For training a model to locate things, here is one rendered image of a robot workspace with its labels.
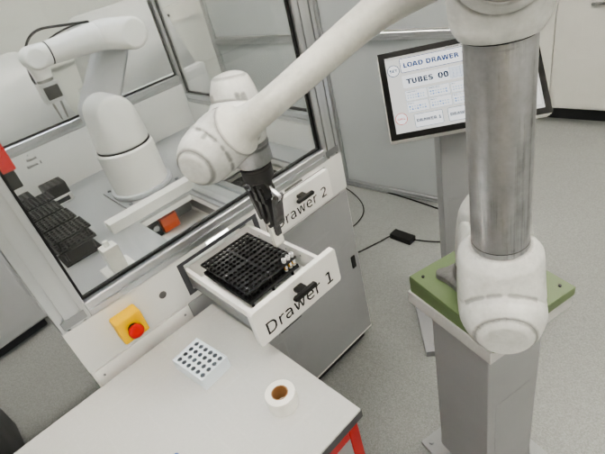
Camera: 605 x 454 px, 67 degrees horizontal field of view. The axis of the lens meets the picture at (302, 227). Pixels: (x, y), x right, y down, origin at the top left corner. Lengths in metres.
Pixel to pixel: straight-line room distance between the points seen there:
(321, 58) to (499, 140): 0.32
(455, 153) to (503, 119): 1.07
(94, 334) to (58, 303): 0.14
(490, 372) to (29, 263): 1.12
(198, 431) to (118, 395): 0.27
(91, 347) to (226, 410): 0.40
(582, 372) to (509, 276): 1.29
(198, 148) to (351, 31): 0.33
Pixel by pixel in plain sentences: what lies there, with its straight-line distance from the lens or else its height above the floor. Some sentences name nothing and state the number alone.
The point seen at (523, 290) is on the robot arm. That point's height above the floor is 1.03.
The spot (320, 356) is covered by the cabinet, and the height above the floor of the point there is 0.17.
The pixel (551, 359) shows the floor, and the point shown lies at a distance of 2.15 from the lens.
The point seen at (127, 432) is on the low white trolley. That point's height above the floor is 0.76.
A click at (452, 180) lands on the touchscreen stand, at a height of 0.70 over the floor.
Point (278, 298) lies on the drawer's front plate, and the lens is 1.12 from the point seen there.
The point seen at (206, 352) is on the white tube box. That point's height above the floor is 0.80.
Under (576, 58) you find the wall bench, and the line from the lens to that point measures 3.78.
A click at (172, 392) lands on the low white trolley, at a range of 1.25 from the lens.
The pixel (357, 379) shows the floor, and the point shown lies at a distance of 2.07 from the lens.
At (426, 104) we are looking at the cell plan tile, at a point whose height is 1.04.
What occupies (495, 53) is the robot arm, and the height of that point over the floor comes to 1.44.
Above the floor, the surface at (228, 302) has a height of 0.88.
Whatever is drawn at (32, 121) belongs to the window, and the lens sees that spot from 1.13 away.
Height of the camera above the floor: 1.65
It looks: 33 degrees down
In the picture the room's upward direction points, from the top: 15 degrees counter-clockwise
